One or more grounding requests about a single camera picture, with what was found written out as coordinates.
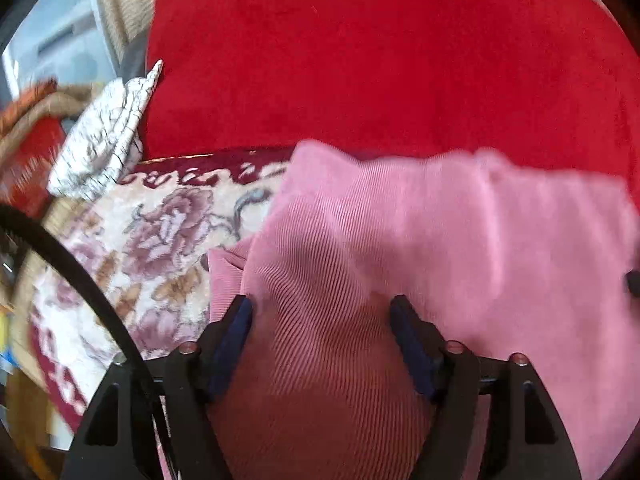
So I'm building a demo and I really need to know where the floral plush bed cover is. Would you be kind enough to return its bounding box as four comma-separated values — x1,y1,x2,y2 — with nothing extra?
30,148,292,429

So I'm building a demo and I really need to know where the beige cloth with orange item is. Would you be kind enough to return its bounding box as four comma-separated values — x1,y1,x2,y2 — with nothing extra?
1,79,105,151

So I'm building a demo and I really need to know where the pink corduroy garment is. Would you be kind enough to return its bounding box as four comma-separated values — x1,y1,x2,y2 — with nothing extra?
208,141,639,479

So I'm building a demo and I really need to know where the red box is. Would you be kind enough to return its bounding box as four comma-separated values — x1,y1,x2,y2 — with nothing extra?
1,117,65,219

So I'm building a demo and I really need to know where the black cable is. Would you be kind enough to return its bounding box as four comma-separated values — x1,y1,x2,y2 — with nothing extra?
0,202,179,480

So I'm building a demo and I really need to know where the red velvet blanket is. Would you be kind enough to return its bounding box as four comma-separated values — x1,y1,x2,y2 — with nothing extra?
142,0,639,181

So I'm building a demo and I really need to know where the white patterned cloth bundle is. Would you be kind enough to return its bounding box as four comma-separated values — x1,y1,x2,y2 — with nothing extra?
47,60,164,202

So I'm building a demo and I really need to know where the window frame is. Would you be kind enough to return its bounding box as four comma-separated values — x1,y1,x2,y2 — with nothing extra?
1,0,117,104

